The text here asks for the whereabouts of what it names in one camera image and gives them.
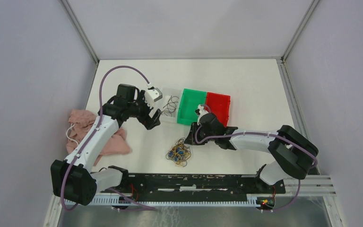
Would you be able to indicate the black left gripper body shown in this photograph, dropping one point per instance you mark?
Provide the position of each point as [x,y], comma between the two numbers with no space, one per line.
[142,110]

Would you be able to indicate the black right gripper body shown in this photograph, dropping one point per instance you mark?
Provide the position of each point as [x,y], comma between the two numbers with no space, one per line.
[201,136]

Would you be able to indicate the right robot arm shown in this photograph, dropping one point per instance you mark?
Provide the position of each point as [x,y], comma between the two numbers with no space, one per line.
[293,154]

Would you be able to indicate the clear plastic bin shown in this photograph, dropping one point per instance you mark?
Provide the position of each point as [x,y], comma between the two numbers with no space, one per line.
[169,104]

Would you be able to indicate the red plastic bin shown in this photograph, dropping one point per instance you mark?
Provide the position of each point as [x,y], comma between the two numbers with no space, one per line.
[219,104]

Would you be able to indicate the green plastic bin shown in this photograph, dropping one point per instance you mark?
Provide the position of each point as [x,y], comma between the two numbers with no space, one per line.
[188,105]

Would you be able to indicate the pink cloth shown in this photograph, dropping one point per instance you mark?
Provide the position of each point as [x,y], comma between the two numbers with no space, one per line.
[81,121]

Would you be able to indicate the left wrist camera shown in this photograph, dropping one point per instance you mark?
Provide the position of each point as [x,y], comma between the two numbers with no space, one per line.
[152,95]

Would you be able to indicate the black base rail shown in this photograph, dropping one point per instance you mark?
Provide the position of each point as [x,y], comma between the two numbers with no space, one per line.
[195,188]

